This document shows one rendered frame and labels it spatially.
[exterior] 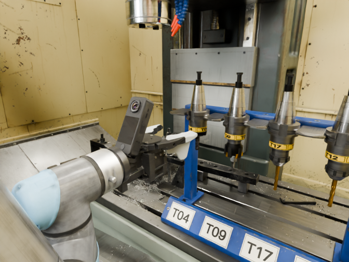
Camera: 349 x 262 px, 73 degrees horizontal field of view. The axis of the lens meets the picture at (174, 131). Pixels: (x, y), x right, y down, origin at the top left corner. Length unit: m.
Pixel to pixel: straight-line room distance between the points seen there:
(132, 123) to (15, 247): 0.27
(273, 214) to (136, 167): 0.50
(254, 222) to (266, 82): 0.66
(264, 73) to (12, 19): 1.42
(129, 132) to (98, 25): 1.64
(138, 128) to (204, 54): 0.88
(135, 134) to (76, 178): 0.13
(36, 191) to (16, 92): 1.40
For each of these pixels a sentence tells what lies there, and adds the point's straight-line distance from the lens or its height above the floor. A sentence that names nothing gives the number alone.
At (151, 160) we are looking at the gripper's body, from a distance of 0.47.
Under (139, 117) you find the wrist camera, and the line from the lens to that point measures 0.44.
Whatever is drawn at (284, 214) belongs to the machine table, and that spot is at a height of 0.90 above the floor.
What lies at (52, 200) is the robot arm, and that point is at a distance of 0.36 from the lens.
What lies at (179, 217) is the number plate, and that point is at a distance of 0.70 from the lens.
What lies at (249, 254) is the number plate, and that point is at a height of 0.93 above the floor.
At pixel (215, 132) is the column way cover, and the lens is 1.30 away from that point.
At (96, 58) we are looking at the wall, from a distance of 1.99.
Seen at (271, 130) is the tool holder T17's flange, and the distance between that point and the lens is 0.56.
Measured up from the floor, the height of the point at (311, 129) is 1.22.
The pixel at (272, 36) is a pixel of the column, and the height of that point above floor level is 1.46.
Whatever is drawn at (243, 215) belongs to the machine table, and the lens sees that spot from 0.79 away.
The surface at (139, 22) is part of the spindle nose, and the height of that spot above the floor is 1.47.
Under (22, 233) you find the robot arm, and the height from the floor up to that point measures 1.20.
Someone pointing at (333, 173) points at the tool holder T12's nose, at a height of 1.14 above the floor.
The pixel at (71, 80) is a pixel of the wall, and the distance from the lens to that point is 1.88.
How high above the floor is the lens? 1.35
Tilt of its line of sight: 17 degrees down
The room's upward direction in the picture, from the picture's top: straight up
